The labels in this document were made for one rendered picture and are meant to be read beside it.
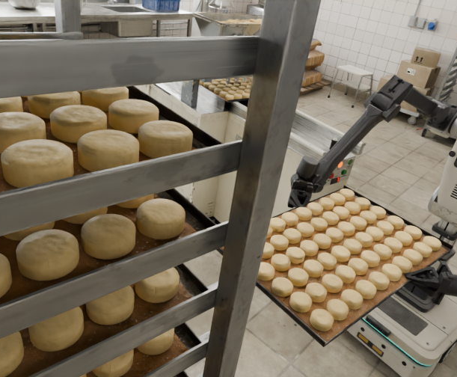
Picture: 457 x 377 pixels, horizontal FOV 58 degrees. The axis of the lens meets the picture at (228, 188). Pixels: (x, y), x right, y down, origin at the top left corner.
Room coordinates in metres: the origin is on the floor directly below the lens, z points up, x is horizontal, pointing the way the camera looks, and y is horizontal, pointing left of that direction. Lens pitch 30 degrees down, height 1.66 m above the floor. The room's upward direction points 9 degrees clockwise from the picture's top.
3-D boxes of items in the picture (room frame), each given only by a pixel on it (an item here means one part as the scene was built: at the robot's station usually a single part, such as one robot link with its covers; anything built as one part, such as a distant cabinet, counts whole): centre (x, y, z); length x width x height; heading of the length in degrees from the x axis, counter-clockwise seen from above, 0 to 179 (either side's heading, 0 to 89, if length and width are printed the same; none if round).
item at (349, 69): (5.81, -1.51, 0.23); 0.45 x 0.45 x 0.46; 44
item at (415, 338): (1.63, -1.04, 0.24); 0.68 x 0.53 x 0.41; 134
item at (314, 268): (0.83, -0.25, 0.98); 0.05 x 0.05 x 0.02
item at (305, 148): (2.51, 0.23, 0.87); 2.01 x 0.03 x 0.07; 41
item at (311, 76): (6.05, -0.80, 0.19); 0.72 x 0.42 x 0.15; 147
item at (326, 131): (2.70, 0.01, 0.87); 2.01 x 0.03 x 0.07; 41
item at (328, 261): (0.86, -0.29, 0.98); 0.05 x 0.05 x 0.02
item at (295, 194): (1.16, -0.24, 0.96); 0.09 x 0.07 x 0.07; 179
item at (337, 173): (1.87, -0.52, 0.77); 0.24 x 0.04 x 0.14; 131
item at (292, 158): (2.14, -0.28, 0.45); 0.70 x 0.34 x 0.90; 41
